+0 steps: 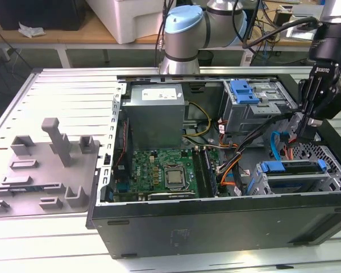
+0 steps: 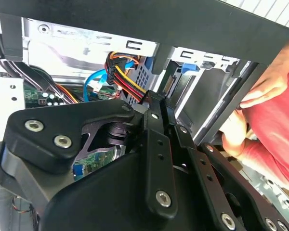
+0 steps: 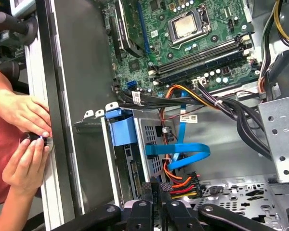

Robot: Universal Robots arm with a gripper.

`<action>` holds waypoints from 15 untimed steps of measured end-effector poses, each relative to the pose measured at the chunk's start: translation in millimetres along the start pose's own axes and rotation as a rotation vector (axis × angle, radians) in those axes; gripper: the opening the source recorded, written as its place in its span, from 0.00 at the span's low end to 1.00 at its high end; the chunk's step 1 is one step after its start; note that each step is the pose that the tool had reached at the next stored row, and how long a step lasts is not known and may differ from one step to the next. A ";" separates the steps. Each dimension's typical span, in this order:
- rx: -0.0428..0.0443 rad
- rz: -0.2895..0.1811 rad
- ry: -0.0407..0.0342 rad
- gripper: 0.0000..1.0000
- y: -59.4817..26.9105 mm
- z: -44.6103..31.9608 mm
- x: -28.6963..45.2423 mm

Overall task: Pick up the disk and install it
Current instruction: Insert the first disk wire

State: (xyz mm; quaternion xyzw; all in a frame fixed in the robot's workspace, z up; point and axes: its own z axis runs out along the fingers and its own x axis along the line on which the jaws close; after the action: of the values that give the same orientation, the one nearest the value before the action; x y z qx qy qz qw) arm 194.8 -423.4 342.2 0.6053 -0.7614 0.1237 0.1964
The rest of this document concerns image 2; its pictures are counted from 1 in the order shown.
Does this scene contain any person right hand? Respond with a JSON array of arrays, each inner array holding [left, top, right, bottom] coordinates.
[[240, 55, 289, 109]]

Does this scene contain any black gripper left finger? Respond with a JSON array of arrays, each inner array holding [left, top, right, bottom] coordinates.
[[4, 90, 179, 215]]

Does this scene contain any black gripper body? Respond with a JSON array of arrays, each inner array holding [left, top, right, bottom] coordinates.
[[0, 120, 222, 231]]

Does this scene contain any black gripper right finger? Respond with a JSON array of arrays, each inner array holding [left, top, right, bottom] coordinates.
[[161, 97, 289, 231]]

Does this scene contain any person left hand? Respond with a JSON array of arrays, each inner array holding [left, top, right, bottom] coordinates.
[[218, 109, 254, 157]]

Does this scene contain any red yellow power wire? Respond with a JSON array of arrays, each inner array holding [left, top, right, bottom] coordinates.
[[105, 51, 168, 106]]

